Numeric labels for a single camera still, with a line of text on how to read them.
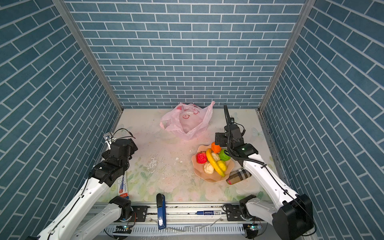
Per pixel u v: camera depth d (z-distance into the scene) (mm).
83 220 450
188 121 1129
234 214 732
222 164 839
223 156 844
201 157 858
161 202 772
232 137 585
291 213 381
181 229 706
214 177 838
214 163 823
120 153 552
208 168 825
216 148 876
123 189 805
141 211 738
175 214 753
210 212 735
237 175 840
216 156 873
